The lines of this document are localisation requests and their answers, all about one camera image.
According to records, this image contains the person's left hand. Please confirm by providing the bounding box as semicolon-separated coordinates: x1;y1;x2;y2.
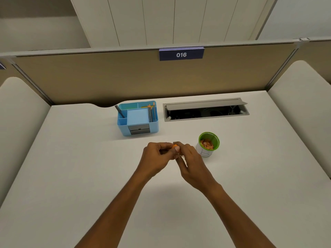
137;142;179;182

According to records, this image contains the person's right hand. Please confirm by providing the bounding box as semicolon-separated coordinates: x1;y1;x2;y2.
174;143;223;197

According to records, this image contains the person's right forearm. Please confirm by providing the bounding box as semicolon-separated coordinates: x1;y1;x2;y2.
202;184;277;248

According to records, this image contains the person's left forearm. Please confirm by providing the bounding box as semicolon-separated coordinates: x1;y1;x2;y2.
74;173;153;248

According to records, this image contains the green rimmed clear cup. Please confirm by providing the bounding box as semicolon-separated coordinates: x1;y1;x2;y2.
196;132;220;158

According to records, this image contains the gray organizer drawer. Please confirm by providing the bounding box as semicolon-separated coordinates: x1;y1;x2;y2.
128;124;151;135

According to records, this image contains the blue sticky note pad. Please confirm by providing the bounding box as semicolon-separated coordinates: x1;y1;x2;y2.
127;108;150;126

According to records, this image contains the blue desk organizer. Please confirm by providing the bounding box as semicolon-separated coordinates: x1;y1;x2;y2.
116;101;160;137

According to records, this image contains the blue number sign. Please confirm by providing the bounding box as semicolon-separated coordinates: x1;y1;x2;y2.
158;47;205;61

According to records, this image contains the beige desk partition panel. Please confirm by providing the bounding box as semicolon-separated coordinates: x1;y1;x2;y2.
10;39;299;107

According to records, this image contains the white rounded side divider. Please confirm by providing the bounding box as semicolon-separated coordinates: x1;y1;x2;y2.
0;76;51;205
267;60;331;180

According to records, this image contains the white panelled cabinet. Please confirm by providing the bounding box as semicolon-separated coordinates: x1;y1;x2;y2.
69;0;280;48

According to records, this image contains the beige neighbouring partition panel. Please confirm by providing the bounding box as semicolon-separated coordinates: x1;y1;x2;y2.
295;37;331;85

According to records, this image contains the gray desk cable box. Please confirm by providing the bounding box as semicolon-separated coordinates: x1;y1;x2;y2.
163;98;250;123

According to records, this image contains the gray cable box lid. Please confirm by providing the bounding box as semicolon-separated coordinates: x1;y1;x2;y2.
165;98;248;110

